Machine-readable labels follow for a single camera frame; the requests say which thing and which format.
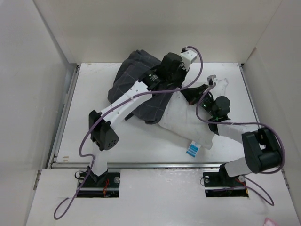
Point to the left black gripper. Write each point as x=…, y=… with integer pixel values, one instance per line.
x=185, y=73

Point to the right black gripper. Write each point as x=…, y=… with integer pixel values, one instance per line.
x=191, y=94

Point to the white pillow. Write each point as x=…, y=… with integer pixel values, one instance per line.
x=180, y=118

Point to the dark grey checked pillowcase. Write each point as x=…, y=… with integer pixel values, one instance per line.
x=134, y=89

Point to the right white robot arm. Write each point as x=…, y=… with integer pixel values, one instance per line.
x=263, y=150

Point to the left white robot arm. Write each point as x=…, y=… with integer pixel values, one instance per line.
x=102, y=127

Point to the blue white pillow label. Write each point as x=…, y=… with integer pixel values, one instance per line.
x=193, y=149

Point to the pink object in corner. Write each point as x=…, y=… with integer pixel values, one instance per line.
x=269, y=222

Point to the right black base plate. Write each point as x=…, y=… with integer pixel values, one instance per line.
x=216, y=186

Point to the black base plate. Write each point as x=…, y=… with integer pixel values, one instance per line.
x=104, y=186
x=216, y=186

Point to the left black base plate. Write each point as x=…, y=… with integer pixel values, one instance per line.
x=104, y=186

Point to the aluminium rail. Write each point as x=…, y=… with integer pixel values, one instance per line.
x=137, y=165

